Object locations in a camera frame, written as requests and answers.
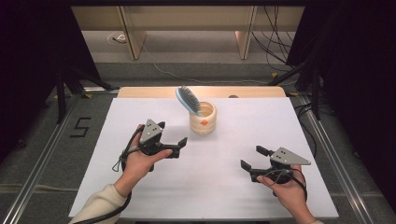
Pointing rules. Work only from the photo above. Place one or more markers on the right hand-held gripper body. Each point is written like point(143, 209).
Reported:
point(286, 158)

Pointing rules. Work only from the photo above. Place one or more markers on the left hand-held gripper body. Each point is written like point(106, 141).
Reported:
point(151, 133)

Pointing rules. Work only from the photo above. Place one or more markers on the light blue hairbrush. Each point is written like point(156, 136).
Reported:
point(189, 100)

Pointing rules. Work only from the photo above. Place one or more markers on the cream ribbed wooden cup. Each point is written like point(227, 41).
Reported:
point(204, 124)

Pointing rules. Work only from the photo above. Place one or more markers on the person's left hand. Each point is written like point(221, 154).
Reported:
point(137, 168)

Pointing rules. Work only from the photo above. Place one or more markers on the person's right hand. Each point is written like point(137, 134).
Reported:
point(291, 196)

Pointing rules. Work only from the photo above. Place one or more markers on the white table board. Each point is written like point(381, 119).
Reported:
point(233, 186)

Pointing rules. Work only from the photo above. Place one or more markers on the light wooden table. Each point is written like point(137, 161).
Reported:
point(149, 92)

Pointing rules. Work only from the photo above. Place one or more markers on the black metal stand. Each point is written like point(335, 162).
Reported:
point(60, 93)
point(316, 93)

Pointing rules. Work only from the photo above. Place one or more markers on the round floor socket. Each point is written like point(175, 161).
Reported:
point(116, 38)

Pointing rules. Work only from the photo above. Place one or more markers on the black curtain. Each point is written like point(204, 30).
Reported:
point(31, 62)
point(358, 77)

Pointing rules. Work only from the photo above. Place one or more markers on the beige wooden desk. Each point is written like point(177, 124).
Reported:
point(186, 18)

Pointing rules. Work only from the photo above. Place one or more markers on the aluminium floor rail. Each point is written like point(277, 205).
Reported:
point(37, 174)
point(339, 168)

